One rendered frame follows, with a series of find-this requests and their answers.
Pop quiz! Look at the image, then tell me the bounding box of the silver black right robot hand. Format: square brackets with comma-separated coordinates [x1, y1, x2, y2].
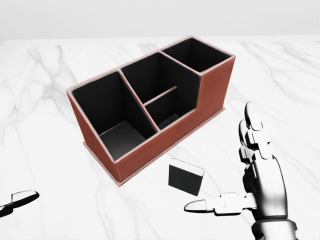
[183, 100, 289, 222]

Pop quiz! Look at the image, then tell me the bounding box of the small black book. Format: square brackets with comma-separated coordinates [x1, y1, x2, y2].
[167, 158, 205, 196]

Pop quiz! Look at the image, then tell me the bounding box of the red-brown desk caddy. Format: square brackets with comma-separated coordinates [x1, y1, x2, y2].
[66, 35, 237, 188]

